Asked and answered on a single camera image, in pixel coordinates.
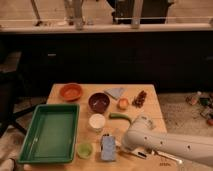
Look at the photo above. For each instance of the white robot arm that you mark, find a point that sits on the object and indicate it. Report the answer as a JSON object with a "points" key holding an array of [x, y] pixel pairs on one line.
{"points": [[195, 148]]}

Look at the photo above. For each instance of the grey-blue cloth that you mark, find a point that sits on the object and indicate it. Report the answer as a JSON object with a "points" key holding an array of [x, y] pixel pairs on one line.
{"points": [[115, 93]]}

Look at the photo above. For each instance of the blue sponge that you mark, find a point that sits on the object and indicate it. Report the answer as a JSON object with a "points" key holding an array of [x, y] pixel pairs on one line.
{"points": [[108, 148]]}

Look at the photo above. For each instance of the purple bowl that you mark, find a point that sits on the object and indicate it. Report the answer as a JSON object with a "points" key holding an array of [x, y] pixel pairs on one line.
{"points": [[99, 102]]}

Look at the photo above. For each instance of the green plastic tray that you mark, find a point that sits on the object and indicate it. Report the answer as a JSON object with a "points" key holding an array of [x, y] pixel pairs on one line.
{"points": [[51, 135]]}

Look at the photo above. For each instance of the orange bowl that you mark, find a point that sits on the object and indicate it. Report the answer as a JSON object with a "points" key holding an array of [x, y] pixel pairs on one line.
{"points": [[70, 92]]}

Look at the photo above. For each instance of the black office chair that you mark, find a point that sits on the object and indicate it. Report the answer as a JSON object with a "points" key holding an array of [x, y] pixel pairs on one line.
{"points": [[10, 82]]}

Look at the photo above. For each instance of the white cup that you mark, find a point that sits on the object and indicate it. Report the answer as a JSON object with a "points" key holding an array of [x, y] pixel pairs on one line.
{"points": [[97, 122]]}

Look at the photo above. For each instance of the small green cup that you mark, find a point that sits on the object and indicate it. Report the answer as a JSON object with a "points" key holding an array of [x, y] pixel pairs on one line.
{"points": [[84, 150]]}

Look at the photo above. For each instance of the small orange cup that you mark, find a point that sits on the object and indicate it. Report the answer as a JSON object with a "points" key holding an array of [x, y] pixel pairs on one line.
{"points": [[123, 103]]}

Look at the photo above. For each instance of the silver fork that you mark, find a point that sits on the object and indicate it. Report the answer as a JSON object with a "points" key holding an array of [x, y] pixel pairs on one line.
{"points": [[168, 156]]}

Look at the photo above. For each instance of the brown grape bunch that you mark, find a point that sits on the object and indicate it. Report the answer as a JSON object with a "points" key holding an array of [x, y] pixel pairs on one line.
{"points": [[139, 100]]}

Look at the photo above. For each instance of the green chili pepper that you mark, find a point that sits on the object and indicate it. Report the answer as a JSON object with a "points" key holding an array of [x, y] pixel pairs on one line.
{"points": [[120, 116]]}

